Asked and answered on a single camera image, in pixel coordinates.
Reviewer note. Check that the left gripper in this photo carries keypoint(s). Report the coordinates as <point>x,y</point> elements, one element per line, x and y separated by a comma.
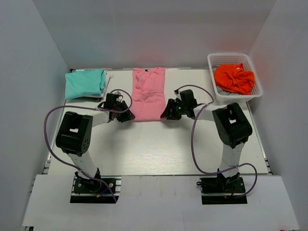
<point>126,116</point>

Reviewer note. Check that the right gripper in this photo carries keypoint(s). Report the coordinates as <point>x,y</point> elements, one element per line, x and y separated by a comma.
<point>169,114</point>

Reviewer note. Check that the pink t-shirt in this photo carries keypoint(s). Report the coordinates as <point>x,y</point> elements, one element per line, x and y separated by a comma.
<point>148,94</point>

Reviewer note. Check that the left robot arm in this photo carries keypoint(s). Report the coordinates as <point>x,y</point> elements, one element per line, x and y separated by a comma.
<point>74,134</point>

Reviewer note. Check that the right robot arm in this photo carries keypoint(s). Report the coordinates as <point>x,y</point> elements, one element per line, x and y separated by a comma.
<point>232,126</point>

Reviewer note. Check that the white folded cloth under teal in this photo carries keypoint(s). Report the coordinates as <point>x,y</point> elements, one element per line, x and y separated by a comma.
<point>108,78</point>

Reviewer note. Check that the grey cloth in basket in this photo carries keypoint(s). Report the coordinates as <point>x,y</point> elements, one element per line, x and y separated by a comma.
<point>226,94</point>

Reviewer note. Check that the folded teal t-shirt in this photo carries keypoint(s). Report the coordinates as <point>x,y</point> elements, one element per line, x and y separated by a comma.
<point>84,83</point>

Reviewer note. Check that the white plastic basket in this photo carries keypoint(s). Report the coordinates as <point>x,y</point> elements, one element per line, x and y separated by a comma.
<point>217,59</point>

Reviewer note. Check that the orange t-shirt in basket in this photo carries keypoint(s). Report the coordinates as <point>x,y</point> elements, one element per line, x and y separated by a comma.
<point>234,78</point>

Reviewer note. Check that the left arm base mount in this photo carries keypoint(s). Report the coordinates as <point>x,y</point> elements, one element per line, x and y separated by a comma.
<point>87,191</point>

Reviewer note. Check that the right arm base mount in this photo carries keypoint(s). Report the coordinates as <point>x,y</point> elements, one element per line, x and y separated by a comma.
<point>214,193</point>

